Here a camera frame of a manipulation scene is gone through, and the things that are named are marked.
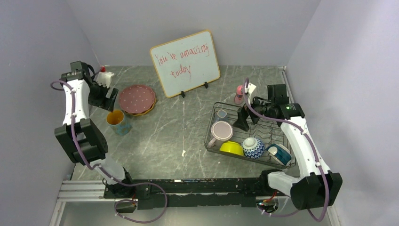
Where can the pink-lid spice bottle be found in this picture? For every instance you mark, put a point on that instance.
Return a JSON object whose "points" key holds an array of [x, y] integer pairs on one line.
{"points": [[239, 99]]}

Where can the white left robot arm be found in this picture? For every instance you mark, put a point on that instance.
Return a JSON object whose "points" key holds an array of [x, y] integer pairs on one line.
{"points": [[80, 138]]}

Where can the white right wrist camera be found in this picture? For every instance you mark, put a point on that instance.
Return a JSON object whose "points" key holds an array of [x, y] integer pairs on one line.
{"points": [[250, 90]]}

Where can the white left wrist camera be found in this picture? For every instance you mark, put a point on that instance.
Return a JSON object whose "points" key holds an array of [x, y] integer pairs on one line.
{"points": [[104, 77]]}

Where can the lilac mug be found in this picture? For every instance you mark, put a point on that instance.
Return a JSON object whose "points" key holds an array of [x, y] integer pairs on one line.
{"points": [[221, 131]]}

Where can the pink polka-dot plate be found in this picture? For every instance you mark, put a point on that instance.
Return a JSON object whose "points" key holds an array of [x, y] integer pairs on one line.
{"points": [[136, 98]]}

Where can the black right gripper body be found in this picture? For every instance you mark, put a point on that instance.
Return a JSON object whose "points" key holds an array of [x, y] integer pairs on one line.
{"points": [[262, 108]]}

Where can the yellow-framed whiteboard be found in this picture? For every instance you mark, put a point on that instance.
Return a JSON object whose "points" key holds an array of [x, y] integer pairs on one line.
{"points": [[186, 63]]}

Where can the blue zigzag pattern bowl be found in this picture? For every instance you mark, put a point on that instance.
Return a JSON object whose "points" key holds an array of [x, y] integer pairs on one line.
{"points": [[253, 147]]}

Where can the black base bar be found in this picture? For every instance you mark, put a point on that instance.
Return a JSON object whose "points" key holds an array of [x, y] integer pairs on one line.
{"points": [[159, 193]]}

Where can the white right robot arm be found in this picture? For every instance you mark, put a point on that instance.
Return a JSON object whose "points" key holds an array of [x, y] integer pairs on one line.
{"points": [[317, 186]]}

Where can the aluminium front frame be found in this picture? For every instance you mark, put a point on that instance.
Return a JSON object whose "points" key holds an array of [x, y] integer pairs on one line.
{"points": [[84, 191]]}

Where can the black wire dish rack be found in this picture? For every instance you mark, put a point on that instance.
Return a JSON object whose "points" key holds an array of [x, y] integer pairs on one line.
{"points": [[267, 131]]}

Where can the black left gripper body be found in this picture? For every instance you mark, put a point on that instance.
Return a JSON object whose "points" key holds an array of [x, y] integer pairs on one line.
{"points": [[97, 95]]}

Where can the blue butterfly mug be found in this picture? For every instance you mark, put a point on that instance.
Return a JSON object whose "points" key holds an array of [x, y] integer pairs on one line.
{"points": [[118, 122]]}

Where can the yellow-green bowl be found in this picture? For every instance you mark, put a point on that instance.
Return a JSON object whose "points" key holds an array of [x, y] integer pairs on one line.
{"points": [[232, 147]]}

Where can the small grey-blue cup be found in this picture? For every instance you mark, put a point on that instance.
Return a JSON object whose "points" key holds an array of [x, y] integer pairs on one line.
{"points": [[221, 115]]}

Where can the aluminium rail at wall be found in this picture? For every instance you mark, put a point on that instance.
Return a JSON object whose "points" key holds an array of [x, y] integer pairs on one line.
{"points": [[282, 71]]}

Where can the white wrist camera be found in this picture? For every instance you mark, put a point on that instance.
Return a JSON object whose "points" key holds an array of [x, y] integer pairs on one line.
{"points": [[250, 90], [104, 77]]}

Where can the yellow polka-dot plate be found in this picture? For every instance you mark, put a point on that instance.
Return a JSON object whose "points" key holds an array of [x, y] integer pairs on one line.
{"points": [[145, 112]]}

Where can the teal white-dot bowl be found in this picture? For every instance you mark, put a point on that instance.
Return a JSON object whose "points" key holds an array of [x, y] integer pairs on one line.
{"points": [[279, 153]]}

